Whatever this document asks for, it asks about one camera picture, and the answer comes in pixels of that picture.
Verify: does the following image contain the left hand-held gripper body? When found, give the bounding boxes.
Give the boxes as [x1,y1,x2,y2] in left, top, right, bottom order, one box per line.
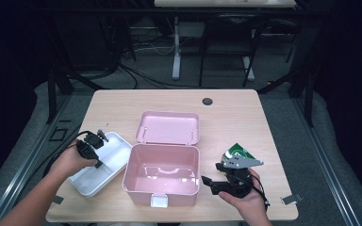
[75,128,109,161]

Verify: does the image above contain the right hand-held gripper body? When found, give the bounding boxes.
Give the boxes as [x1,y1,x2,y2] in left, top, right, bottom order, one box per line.
[224,155,264,199]

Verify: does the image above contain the white plastic tray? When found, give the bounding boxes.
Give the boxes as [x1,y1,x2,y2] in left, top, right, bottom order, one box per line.
[67,131,134,198]

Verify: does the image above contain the pink storage box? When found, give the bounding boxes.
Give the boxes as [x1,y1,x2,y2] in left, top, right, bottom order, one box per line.
[122,110,202,209]

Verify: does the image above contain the person's left hand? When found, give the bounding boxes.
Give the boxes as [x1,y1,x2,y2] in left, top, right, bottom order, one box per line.
[51,144,98,178]

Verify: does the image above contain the person's right hand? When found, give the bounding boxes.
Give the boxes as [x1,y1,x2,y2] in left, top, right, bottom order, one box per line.
[219,169,269,218]

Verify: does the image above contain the white-legged desk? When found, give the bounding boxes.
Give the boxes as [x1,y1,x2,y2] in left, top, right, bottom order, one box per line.
[154,0,297,81]

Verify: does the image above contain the black stool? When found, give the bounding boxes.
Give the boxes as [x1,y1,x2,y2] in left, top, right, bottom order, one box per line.
[198,13,267,89]

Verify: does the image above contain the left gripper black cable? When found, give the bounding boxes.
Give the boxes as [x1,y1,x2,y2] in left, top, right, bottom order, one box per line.
[65,130,91,150]

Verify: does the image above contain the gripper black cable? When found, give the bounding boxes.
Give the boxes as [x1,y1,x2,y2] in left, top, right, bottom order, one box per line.
[248,173,271,212]
[65,130,91,150]

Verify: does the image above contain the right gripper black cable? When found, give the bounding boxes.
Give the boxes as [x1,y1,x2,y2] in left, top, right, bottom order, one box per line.
[248,173,271,212]

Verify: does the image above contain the metal floor rail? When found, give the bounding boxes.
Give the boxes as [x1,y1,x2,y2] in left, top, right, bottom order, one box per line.
[0,93,74,226]
[291,97,362,226]

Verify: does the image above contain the black frame post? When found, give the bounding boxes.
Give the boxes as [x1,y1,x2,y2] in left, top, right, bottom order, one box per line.
[45,67,59,125]

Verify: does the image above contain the black floor cables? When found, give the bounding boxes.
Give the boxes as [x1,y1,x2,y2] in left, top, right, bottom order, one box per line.
[118,62,202,90]

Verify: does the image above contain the white floor cable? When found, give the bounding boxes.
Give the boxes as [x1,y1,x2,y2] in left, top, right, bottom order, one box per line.
[134,42,175,57]

